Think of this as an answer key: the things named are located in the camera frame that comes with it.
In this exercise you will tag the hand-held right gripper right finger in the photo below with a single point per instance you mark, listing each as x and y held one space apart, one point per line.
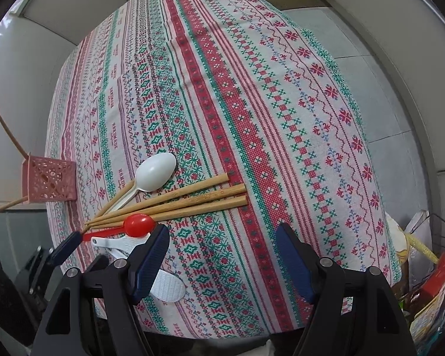
295 263

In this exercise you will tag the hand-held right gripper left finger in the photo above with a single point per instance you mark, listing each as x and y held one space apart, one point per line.
150 259

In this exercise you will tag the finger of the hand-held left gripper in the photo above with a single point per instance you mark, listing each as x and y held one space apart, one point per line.
65 249

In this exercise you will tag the red plastic spoon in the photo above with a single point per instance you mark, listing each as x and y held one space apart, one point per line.
139 225

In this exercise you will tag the white ribbed rice paddle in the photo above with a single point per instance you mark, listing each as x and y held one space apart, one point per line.
170 289

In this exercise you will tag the white smooth rice paddle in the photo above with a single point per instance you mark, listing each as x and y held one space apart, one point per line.
109 244

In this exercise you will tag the pink perforated utensil basket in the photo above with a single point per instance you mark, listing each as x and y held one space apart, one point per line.
48 181

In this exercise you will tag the white plastic spoon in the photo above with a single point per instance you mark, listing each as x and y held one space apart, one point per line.
155 172

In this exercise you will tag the white plastic bag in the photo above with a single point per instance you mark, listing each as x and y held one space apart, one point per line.
417 226

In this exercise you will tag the colourful printed box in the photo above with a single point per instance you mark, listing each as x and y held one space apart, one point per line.
430 315

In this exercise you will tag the orange snack package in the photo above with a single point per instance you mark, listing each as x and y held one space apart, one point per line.
443 270

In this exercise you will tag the patterned red green tablecloth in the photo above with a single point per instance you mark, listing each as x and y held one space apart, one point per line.
244 118

